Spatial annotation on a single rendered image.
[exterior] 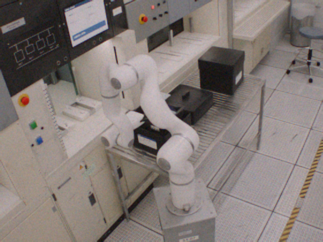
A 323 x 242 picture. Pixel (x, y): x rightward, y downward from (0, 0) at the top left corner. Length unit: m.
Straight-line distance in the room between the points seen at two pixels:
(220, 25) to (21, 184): 2.35
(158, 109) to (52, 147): 0.73
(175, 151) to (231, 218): 1.33
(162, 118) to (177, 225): 0.55
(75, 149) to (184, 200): 0.76
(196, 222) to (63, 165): 0.83
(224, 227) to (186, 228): 0.90
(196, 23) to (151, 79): 2.08
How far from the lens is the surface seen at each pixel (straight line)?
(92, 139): 2.05
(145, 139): 1.97
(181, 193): 1.58
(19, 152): 1.72
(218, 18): 3.27
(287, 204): 2.75
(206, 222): 1.68
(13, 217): 1.87
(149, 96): 1.36
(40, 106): 1.72
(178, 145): 1.39
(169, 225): 1.63
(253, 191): 2.80
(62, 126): 2.19
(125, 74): 1.29
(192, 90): 2.39
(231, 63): 2.42
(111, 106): 1.55
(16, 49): 1.58
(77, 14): 1.78
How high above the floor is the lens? 2.07
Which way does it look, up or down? 35 degrees down
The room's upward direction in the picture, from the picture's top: 7 degrees counter-clockwise
